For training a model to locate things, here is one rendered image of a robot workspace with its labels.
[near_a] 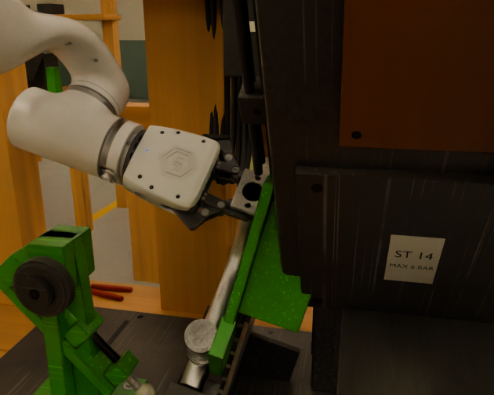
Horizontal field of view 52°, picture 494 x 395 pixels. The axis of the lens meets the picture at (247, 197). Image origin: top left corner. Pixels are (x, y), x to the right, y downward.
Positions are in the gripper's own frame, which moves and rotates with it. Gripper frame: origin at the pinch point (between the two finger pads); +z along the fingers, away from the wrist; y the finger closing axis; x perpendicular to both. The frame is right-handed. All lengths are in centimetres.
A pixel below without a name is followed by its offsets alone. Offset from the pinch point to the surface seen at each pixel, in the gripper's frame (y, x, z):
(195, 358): -20.1, 4.5, 1.1
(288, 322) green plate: -13.7, -3.4, 9.7
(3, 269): -18.5, 5.2, -25.7
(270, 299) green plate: -12.4, -4.6, 6.9
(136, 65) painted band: 578, 871, -405
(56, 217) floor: 68, 332, -163
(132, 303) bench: -11, 47, -18
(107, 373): -25.3, 12.5, -9.5
